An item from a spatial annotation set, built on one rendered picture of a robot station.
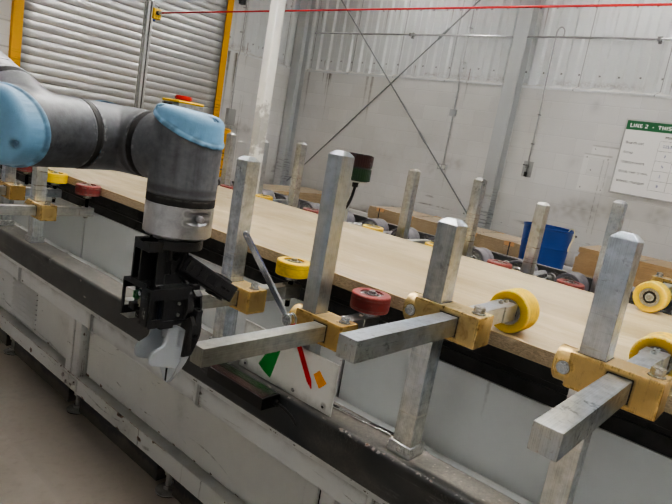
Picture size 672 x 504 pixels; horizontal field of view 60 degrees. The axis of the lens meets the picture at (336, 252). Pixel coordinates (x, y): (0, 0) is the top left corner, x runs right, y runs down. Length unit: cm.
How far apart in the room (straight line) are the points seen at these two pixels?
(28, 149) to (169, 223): 18
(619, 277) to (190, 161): 56
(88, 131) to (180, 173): 12
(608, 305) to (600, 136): 758
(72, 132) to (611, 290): 69
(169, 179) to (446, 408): 73
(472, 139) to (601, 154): 188
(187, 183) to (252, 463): 109
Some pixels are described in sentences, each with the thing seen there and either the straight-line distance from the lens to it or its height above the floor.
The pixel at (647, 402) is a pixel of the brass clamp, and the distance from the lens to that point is 83.
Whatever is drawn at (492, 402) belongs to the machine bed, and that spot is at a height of 76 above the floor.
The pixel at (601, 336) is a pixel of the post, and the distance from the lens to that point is 84.
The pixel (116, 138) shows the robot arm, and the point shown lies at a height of 114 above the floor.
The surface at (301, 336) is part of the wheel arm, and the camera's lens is 102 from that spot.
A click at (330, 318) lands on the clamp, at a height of 87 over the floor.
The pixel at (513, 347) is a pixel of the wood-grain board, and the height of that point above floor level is 88.
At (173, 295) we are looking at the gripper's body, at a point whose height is 96.
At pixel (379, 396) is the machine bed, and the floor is 67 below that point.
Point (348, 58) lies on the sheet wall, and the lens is 1076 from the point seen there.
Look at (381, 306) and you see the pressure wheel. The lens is 114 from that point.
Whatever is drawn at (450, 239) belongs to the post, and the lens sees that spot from 91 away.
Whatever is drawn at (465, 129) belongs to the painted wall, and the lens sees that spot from 916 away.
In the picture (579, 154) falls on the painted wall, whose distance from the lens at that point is 843.
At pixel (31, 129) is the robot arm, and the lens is 73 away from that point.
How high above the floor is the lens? 119
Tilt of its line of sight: 10 degrees down
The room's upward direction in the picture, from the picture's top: 10 degrees clockwise
